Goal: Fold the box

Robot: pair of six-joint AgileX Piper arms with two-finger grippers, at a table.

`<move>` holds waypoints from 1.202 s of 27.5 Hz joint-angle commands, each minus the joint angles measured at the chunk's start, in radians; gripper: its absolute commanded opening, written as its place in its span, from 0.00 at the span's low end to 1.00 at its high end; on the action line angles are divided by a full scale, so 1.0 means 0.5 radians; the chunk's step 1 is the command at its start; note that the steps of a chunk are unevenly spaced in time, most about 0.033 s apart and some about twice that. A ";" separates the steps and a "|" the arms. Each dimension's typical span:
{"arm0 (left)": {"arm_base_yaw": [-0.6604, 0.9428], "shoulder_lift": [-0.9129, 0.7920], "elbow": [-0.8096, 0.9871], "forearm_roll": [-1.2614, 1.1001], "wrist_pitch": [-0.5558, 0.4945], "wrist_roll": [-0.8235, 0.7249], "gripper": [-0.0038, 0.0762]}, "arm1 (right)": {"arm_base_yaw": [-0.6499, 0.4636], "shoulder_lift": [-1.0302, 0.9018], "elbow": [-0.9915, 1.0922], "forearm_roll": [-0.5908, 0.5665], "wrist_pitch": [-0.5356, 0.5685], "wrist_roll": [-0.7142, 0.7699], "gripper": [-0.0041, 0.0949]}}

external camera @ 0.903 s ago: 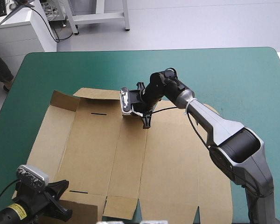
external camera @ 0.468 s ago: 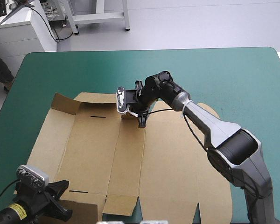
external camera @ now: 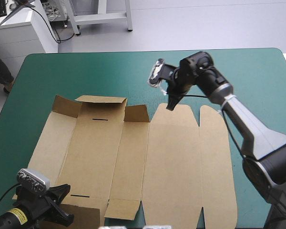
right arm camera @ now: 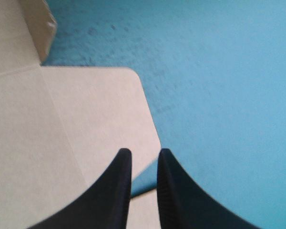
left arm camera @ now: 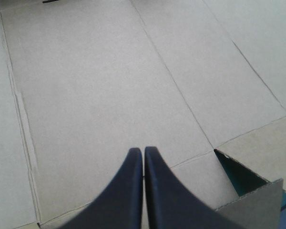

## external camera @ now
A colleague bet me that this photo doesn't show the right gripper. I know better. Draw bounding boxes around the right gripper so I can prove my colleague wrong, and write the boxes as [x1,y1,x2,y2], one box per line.
[166,66,197,111]

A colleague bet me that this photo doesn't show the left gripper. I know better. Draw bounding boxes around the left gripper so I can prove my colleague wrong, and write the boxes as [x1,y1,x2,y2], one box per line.
[12,183,75,228]

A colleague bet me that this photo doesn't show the brown cardboard box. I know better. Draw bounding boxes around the brown cardboard box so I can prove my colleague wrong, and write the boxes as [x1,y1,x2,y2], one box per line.
[12,94,238,229]

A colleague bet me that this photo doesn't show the person's legs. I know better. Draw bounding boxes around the person's legs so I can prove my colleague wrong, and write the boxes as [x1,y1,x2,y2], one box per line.
[0,40,15,95]

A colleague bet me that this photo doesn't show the white cabinet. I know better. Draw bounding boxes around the white cabinet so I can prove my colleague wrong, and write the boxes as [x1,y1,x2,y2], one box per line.
[0,9,60,80]

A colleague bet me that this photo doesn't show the grey monitor stand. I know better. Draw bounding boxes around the grey monitor stand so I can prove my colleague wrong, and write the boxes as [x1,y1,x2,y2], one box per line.
[0,0,37,26]

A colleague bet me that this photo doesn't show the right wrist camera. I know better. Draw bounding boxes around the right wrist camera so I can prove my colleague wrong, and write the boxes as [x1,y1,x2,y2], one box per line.
[147,58,168,89]

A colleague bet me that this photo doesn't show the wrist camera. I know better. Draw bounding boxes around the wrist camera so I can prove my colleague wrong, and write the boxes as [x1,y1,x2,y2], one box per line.
[16,168,51,194]
[147,58,168,89]

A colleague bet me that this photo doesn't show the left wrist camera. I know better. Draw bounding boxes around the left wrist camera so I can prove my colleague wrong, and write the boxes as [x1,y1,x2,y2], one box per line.
[16,168,51,194]

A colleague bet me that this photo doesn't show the white table frame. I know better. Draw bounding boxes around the white table frame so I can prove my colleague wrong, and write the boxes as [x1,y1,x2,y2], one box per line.
[66,0,134,37]

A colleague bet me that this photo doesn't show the black floor cable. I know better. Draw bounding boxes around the black floor cable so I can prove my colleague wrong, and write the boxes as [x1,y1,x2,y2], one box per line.
[28,5,75,44]

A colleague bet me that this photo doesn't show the white cable bundle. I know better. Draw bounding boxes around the white cable bundle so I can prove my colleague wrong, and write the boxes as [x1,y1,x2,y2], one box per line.
[41,1,69,22]

